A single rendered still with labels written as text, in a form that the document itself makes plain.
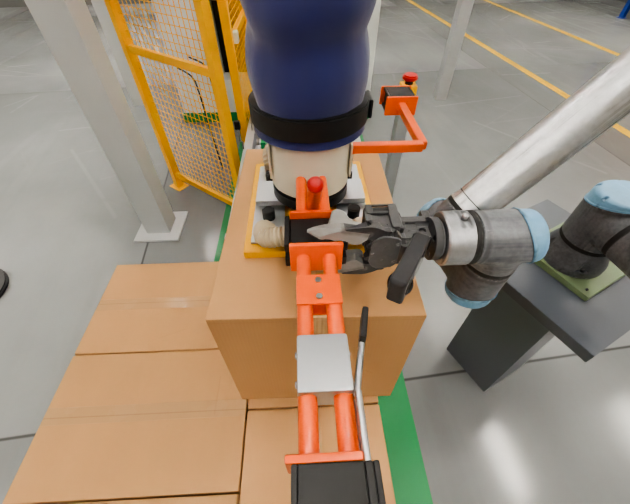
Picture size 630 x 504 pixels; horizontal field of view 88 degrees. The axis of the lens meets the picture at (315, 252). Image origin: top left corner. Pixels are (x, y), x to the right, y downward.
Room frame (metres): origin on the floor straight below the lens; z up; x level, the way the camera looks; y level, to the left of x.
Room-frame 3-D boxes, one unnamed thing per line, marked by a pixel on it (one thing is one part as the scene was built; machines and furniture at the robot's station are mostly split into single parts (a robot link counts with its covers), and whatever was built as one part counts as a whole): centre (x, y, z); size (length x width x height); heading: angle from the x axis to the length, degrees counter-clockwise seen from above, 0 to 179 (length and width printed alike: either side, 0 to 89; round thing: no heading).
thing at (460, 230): (0.38, -0.22, 1.20); 0.09 x 0.05 x 0.10; 3
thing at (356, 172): (0.63, -0.08, 1.09); 0.34 x 0.10 x 0.05; 3
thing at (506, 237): (0.38, -0.31, 1.20); 0.12 x 0.09 x 0.10; 93
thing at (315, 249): (0.38, 0.00, 1.20); 0.10 x 0.08 x 0.06; 93
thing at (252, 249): (0.62, 0.11, 1.09); 0.34 x 0.10 x 0.05; 3
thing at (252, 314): (0.60, 0.00, 0.87); 0.60 x 0.40 x 0.40; 1
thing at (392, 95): (0.94, -0.23, 1.19); 0.09 x 0.08 x 0.05; 93
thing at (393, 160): (1.60, -0.44, 0.50); 0.07 x 0.07 x 1.00; 3
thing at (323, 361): (0.16, -0.01, 1.19); 0.07 x 0.07 x 0.04; 3
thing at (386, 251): (0.38, -0.14, 1.20); 0.12 x 0.09 x 0.08; 93
